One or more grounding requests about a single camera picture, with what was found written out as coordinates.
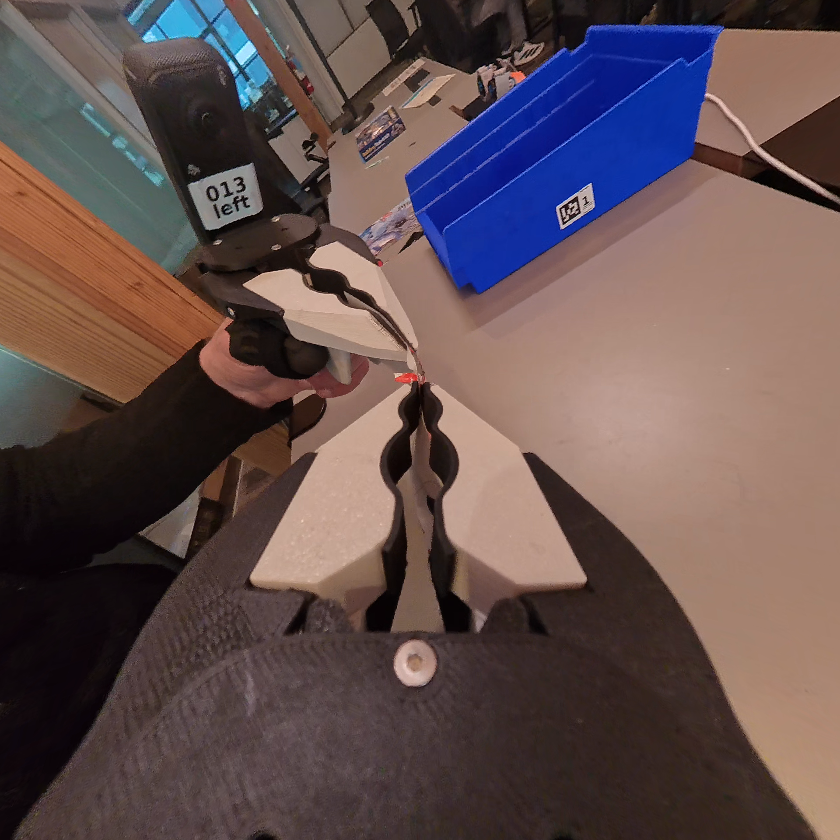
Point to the white paper sheet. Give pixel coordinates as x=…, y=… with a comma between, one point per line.
x=426, y=88

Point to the blue plastic bin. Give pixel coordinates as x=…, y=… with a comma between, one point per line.
x=525, y=184

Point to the person's left hand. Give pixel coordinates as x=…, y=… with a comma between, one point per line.
x=256, y=387

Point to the black round base pole stand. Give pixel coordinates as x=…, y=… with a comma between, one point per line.
x=358, y=111

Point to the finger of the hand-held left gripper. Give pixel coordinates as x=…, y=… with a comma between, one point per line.
x=315, y=315
x=367, y=275

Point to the printed plastic toy bag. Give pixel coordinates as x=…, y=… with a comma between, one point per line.
x=405, y=378

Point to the blue toy box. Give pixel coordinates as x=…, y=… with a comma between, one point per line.
x=380, y=134

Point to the person's left forearm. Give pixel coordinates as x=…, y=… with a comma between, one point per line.
x=118, y=472

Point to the grey table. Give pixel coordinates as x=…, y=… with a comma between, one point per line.
x=367, y=184

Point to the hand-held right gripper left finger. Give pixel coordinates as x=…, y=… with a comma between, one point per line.
x=328, y=525

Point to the red fire extinguisher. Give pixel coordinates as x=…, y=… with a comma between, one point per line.
x=303, y=79

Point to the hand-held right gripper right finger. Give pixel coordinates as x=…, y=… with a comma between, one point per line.
x=512, y=525

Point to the colourful printed sheet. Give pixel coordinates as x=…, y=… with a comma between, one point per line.
x=394, y=226

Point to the black desk mat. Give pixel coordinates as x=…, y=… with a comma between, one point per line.
x=807, y=144

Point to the paned window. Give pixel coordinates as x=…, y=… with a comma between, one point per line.
x=190, y=26

